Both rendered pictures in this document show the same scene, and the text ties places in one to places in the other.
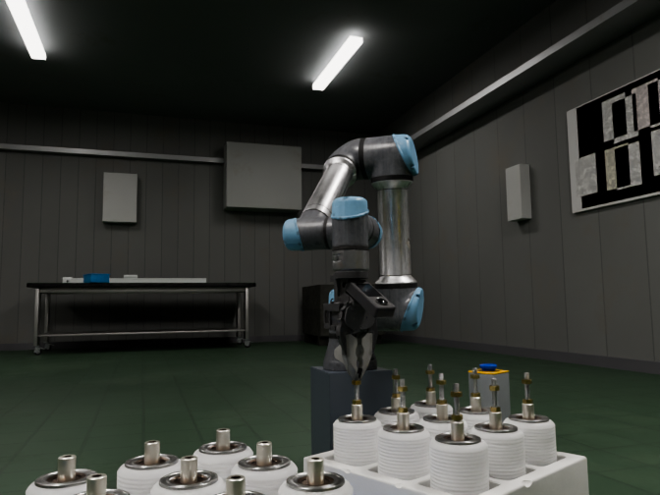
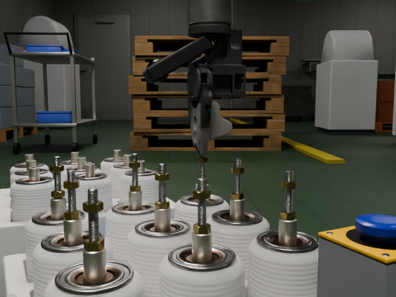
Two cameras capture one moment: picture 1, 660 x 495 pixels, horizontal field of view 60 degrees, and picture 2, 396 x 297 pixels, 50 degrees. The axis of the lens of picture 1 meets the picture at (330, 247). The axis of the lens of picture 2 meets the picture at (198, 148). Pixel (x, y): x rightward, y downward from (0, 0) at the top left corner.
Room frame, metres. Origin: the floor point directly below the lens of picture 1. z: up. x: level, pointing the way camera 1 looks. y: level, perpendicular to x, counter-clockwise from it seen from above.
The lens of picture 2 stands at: (1.35, -0.74, 0.43)
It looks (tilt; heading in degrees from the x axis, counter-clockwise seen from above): 7 degrees down; 106
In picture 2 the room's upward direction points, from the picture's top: straight up
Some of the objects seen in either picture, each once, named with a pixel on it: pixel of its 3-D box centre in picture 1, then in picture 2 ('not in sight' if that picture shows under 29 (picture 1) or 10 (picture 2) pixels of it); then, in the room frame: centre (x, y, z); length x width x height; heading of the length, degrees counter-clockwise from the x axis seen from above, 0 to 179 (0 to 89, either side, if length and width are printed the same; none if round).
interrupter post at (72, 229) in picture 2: (495, 420); (73, 231); (1.06, -0.30, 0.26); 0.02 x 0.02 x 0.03
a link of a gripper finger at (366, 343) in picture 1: (358, 354); (215, 129); (1.18, -0.06, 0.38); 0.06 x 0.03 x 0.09; 33
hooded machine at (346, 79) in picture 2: not in sight; (345, 82); (1.61, 5.03, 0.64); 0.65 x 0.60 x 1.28; 110
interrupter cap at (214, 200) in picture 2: (357, 419); (201, 200); (1.15, -0.05, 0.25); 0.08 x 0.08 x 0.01
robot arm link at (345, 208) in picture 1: (350, 225); not in sight; (1.17, -0.04, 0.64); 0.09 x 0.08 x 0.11; 162
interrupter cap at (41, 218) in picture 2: (458, 439); (59, 217); (0.98, -0.21, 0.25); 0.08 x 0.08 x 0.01
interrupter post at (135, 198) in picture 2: (403, 421); (135, 200); (1.06, -0.13, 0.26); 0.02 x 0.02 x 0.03
